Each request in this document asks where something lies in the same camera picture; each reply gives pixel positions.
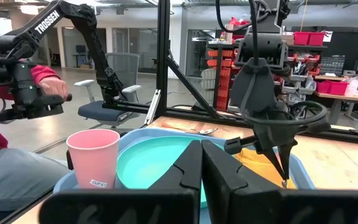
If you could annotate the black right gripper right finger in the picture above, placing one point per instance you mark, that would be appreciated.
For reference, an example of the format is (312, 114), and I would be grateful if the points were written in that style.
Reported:
(225, 177)

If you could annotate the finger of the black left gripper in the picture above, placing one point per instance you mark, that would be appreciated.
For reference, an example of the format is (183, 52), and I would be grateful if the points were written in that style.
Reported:
(289, 158)
(270, 158)

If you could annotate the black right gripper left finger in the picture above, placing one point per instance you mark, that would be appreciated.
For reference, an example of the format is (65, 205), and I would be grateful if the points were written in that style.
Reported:
(182, 177)

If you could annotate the yellow cloth napkin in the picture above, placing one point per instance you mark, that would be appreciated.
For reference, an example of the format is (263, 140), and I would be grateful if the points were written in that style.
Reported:
(259, 169)

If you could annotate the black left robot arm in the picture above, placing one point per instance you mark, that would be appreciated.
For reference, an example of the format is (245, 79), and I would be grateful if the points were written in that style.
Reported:
(259, 46)

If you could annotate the blue plastic tray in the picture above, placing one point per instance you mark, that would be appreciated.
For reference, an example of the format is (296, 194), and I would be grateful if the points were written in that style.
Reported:
(301, 177)

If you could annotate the orange drawer rack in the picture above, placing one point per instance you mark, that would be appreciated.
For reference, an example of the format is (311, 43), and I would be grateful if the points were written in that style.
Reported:
(225, 81)

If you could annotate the teal round plate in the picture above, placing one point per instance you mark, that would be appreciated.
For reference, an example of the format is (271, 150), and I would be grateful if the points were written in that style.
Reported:
(148, 165)

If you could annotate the red plastic bin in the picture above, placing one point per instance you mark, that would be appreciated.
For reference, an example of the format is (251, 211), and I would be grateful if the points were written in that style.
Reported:
(317, 39)
(339, 88)
(323, 87)
(301, 39)

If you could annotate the dark parts organizer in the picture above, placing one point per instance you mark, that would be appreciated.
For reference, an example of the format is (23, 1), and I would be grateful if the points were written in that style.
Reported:
(332, 65)

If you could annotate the wooden workbench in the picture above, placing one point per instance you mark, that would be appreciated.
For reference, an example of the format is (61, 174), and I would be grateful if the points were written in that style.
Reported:
(346, 97)

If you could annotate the pink plastic cup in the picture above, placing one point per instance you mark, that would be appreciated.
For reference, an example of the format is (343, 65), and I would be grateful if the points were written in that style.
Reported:
(93, 158)

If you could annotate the grey mesh office chair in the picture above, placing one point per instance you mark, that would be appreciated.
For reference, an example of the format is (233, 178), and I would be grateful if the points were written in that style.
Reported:
(101, 113)

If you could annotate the person's hand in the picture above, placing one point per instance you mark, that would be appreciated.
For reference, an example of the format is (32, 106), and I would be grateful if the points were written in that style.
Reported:
(53, 87)

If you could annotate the person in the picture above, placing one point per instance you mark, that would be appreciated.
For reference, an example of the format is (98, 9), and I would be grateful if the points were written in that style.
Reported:
(11, 180)

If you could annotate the silver mounting bracket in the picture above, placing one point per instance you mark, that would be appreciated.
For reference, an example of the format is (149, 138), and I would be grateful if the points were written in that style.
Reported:
(152, 107)

